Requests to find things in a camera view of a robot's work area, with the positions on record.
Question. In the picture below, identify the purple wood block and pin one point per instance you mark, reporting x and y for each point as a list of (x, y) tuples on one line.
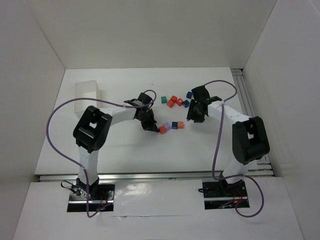
[(167, 126)]

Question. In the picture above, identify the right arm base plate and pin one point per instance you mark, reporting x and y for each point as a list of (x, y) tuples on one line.
[(225, 197)]

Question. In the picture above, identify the aluminium rail front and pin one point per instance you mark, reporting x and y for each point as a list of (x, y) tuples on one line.
[(136, 176)]

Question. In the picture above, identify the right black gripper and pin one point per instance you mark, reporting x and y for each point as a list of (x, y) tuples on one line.
[(195, 115)]

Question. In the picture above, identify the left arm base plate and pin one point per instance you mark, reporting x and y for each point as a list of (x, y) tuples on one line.
[(102, 199)]

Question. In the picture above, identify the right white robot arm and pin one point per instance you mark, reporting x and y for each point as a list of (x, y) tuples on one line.
[(216, 110)]

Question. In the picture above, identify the teal wood block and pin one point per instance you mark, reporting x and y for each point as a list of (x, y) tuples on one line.
[(163, 99)]

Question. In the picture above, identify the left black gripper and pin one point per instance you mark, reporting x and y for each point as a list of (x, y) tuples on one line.
[(148, 121)]

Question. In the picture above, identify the aluminium rail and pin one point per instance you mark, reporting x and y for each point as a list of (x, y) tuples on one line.
[(136, 176), (249, 142)]

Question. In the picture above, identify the red wood block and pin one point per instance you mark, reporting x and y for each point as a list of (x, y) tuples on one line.
[(162, 129), (173, 98)]

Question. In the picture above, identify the dark blue wood block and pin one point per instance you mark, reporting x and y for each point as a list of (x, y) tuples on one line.
[(174, 125)]

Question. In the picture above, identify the aluminium rail right side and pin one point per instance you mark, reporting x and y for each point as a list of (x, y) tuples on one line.
[(249, 142)]

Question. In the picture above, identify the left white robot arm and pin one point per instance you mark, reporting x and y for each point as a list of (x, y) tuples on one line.
[(93, 127)]

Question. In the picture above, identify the orange wood block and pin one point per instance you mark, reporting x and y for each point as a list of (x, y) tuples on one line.
[(180, 124)]

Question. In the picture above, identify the blue wood block far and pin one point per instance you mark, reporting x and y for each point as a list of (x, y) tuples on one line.
[(189, 95)]

